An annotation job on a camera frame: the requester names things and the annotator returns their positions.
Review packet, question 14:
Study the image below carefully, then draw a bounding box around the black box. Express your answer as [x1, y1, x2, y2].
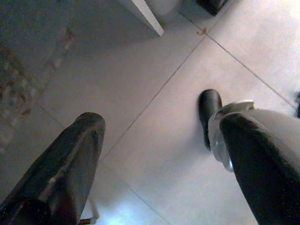
[196, 0, 232, 16]

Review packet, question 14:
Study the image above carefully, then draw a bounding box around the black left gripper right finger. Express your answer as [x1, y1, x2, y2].
[219, 112, 300, 225]

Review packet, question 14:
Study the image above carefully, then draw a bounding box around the grey patterned floor mat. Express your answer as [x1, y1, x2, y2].
[0, 27, 76, 153]

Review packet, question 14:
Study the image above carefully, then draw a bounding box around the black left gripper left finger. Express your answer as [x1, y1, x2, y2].
[0, 112, 106, 225]

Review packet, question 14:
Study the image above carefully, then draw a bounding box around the white fridge door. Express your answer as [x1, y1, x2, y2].
[70, 0, 164, 38]

